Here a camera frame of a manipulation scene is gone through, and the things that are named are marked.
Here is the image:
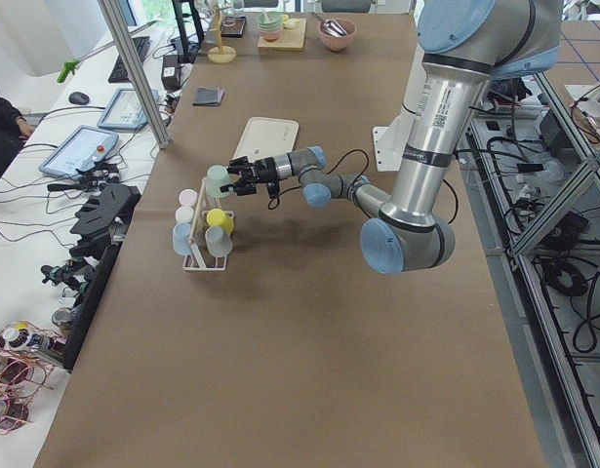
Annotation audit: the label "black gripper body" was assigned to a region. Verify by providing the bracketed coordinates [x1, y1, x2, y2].
[242, 157, 280, 191]

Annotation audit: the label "green cup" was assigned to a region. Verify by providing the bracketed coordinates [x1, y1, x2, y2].
[206, 165, 232, 199]

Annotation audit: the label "cream rabbit tray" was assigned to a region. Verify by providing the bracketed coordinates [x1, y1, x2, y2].
[232, 117, 300, 162]

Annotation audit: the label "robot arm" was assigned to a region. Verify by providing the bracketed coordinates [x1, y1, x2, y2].
[220, 1, 563, 274]

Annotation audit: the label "yellow cup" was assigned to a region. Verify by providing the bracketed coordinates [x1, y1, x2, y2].
[206, 209, 235, 235]

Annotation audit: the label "pink cup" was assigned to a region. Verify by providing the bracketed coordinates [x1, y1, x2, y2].
[179, 188, 199, 208]

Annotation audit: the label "grey cup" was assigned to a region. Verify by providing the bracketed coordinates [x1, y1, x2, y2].
[205, 226, 233, 257]

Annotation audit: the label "cream cup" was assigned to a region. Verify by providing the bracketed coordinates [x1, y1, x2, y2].
[175, 206, 195, 223]

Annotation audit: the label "blue cup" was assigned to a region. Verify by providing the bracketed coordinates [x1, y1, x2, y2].
[172, 222, 191, 256]

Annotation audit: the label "folded grey cloth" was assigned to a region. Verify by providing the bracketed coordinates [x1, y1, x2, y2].
[192, 87, 225, 107]

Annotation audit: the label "wooden mug tree stand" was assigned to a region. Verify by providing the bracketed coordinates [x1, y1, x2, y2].
[208, 0, 237, 64]

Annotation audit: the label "far teach pendant tablet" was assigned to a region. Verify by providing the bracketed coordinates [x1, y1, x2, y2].
[97, 88, 147, 132]

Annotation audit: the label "teach pendant tablet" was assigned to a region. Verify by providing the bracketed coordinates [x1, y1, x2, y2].
[38, 126, 119, 178]
[97, 88, 147, 132]

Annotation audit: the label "wooden cutting board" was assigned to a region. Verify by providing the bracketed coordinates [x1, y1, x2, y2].
[258, 19, 306, 52]

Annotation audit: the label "black tool holder rack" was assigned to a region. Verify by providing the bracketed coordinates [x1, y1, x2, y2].
[61, 183, 141, 371]

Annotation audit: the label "stacked green bowls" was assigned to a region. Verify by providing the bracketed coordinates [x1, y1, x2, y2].
[257, 11, 283, 42]

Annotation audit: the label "black keyboard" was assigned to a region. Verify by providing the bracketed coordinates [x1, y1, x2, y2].
[107, 35, 152, 84]

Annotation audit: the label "near teach pendant tablet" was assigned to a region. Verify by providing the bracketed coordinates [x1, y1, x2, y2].
[38, 126, 119, 178]

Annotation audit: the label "pink bowl with cutlery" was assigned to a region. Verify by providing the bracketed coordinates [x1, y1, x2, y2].
[318, 19, 356, 52]

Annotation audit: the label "grey computer mouse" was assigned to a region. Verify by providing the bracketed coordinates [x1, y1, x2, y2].
[68, 92, 90, 105]

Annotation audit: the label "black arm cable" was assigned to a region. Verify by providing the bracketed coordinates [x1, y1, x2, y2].
[266, 148, 372, 212]

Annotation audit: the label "white wire cup rack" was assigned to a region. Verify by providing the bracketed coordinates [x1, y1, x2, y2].
[182, 177, 235, 271]

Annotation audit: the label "aluminium frame post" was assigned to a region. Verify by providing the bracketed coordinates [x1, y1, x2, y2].
[98, 0, 170, 149]

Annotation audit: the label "copper wire basket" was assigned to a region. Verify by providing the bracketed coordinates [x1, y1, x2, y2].
[0, 321, 65, 435]

